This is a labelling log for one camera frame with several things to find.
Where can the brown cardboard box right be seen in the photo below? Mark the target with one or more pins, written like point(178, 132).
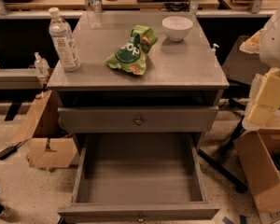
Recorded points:
point(255, 150)

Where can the clear water bottle white label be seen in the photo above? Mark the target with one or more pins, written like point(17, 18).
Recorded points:
point(63, 40)

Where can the black folding chair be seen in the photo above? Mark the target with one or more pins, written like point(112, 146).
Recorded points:
point(240, 69)

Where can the grey wooden drawer cabinet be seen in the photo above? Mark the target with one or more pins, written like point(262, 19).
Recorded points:
point(184, 73)

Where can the black power adapter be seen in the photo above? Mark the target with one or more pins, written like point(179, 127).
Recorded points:
point(5, 153)

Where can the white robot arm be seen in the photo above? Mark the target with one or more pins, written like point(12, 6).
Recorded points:
point(266, 42)

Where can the brown cardboard box left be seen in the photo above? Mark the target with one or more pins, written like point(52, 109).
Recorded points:
point(50, 145)

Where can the small clear bottle left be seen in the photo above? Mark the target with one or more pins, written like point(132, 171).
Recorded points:
point(41, 66)

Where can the clear plastic bottle rear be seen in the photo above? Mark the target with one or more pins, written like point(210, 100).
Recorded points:
point(94, 12)

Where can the yellow foam padded gripper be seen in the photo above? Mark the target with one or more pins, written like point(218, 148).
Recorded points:
point(276, 44)

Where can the white ceramic bowl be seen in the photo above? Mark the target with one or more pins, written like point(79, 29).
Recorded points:
point(176, 28)

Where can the small pump bottle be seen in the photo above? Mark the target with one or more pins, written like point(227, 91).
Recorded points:
point(214, 48)

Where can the green chip bag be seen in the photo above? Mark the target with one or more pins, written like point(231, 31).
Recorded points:
point(131, 58)

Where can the brown cardboard box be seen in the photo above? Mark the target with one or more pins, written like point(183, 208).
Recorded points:
point(255, 150)
point(50, 145)

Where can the grey drawer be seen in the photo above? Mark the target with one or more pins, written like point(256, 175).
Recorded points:
point(138, 177)
point(156, 119)

